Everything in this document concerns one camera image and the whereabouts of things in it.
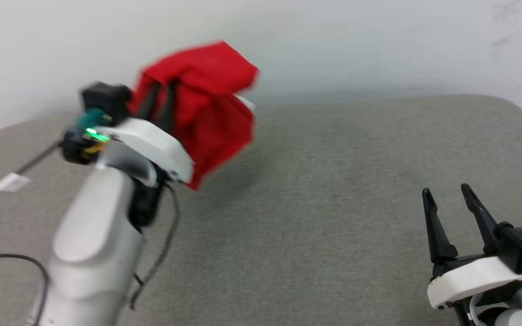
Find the teal left camera connector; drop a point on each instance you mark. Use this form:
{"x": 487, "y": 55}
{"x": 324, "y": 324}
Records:
{"x": 91, "y": 118}

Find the red basketball jersey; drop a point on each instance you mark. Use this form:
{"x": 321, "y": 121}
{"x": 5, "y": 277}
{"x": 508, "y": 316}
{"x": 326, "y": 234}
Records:
{"x": 211, "y": 113}

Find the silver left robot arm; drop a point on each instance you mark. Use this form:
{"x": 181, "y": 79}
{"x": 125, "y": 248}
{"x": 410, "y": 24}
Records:
{"x": 93, "y": 244}

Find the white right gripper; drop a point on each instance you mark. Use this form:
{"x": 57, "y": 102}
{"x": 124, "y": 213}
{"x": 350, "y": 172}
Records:
{"x": 469, "y": 280}

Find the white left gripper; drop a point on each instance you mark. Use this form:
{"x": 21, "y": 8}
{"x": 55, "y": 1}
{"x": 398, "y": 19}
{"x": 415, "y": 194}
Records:
{"x": 157, "y": 145}

